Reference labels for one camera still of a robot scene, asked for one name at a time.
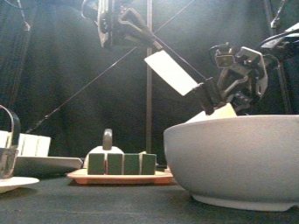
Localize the wooden serving board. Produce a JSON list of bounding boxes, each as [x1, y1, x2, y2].
[[65, 168, 174, 186]]

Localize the white boxes at left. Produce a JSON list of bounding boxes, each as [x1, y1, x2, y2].
[[13, 155, 85, 178]]

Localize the vertical metal frame pole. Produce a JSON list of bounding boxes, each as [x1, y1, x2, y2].
[[143, 0, 154, 155]]

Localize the metal cup handle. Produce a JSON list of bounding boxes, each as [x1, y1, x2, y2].
[[0, 104, 22, 180]]

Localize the cream toy cheese wedge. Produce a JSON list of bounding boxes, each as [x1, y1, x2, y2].
[[185, 102, 238, 123]]

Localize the white round plate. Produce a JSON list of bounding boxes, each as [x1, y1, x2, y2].
[[0, 176, 41, 194]]

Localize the green toy food block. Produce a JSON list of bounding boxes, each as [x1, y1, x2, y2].
[[105, 152, 125, 176], [86, 152, 106, 176], [122, 153, 141, 176], [139, 153, 157, 176]]

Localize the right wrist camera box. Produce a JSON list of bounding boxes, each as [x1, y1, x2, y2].
[[209, 43, 238, 70]]

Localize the thin diagonal frame rod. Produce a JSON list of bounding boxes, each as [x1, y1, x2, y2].
[[23, 46, 139, 135], [153, 0, 208, 81]]

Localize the white ribbed toy block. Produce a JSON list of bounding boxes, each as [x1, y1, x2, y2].
[[0, 129, 51, 158]]

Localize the grey loop handle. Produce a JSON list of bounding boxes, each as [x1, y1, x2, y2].
[[101, 128, 114, 151]]

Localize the large grey bowl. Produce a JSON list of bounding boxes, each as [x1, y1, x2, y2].
[[162, 114, 299, 213]]

